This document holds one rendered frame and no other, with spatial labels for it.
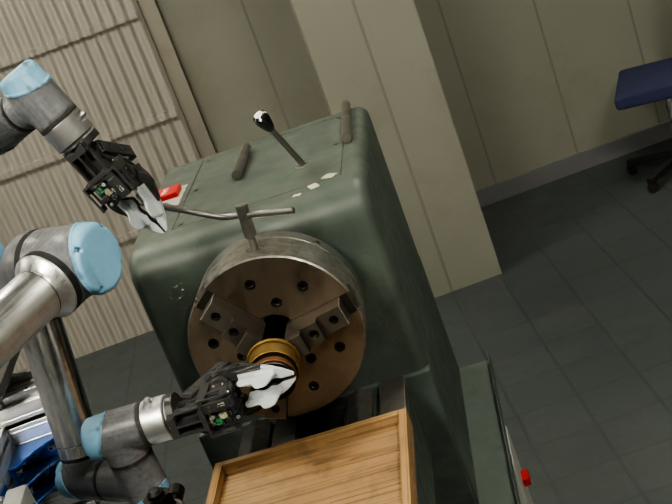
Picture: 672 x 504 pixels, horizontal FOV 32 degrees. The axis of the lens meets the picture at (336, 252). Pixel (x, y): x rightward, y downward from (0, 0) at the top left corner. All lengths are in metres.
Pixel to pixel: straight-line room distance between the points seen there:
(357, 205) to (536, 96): 3.34
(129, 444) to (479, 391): 1.09
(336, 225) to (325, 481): 0.47
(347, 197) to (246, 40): 3.10
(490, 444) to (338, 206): 0.72
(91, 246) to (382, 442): 0.60
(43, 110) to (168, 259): 0.41
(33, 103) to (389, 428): 0.81
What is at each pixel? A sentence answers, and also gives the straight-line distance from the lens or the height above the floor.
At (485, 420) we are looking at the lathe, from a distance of 2.69.
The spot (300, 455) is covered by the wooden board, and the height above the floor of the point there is 0.88.
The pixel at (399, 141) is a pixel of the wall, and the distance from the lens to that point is 4.49.
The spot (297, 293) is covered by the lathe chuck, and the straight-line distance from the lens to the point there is 2.03.
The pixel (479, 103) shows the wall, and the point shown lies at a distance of 5.37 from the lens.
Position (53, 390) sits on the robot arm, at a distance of 2.04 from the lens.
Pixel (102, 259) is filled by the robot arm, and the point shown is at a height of 1.36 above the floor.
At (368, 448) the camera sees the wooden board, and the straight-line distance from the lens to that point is 2.04.
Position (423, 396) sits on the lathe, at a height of 0.81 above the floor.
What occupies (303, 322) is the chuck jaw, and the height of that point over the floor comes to 1.11.
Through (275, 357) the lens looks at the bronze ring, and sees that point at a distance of 1.93.
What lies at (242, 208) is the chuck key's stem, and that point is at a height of 1.32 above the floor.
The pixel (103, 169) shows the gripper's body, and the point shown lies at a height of 1.47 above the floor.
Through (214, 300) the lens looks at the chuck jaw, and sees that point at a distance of 2.02.
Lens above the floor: 1.88
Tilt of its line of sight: 20 degrees down
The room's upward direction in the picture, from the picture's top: 21 degrees counter-clockwise
